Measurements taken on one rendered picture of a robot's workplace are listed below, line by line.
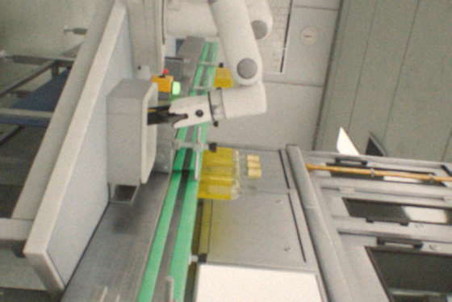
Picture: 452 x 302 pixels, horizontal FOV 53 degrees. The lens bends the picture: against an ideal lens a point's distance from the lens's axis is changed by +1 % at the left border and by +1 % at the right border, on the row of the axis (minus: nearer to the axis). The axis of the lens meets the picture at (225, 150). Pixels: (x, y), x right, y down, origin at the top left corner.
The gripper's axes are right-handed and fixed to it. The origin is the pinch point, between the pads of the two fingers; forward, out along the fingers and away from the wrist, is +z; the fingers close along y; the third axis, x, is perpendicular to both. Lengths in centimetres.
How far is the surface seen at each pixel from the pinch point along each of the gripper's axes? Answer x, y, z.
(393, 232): -61, 24, -65
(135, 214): -20.0, -12.3, 6.7
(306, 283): -49, -9, -32
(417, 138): -131, 258, -160
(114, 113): 4.4, -8.7, 6.2
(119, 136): -1.1, -8.6, 6.6
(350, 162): -61, 84, -65
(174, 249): -24.8, -22.2, -3.2
